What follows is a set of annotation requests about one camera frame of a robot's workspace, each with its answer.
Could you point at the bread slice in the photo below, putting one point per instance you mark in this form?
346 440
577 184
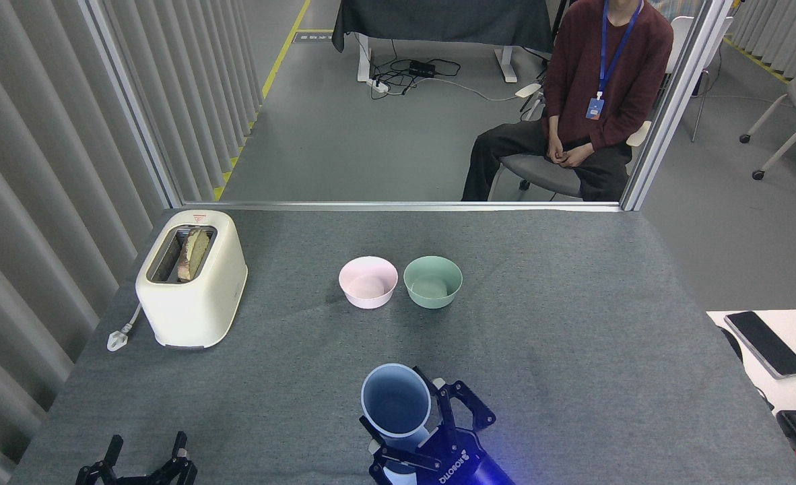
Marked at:
194 252

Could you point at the black computer mouse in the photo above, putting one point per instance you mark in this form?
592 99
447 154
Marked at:
733 342

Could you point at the white plastic chair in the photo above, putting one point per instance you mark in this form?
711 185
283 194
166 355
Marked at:
704 81

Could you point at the person's right hand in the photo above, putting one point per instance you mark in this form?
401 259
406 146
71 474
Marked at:
557 147

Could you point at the black smartphone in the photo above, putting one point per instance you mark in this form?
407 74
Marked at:
767 343

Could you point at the white power strip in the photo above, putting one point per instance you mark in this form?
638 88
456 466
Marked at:
378 85

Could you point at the silver frame rail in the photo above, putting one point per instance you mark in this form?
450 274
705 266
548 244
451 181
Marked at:
371 206

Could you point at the table with black cloth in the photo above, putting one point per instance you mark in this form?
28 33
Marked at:
438 20

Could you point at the black power adapter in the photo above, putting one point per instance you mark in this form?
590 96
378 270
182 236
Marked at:
421 68

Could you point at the grey office chair white arms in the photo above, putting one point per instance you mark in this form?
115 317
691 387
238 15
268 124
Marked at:
539 168

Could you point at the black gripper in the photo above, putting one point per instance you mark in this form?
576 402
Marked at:
139 481
462 465

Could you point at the person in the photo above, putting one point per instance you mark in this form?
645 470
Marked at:
580 67

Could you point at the silver frame post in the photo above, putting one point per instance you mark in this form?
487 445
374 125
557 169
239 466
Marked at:
132 108
674 101

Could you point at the cream white toaster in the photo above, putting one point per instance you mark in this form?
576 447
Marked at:
196 313

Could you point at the pink plastic bowl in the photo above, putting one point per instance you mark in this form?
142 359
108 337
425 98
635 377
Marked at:
368 296

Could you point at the green plastic bowl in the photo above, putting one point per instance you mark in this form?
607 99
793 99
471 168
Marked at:
433 296

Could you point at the person's left hand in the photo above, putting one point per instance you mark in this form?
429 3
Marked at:
578 156

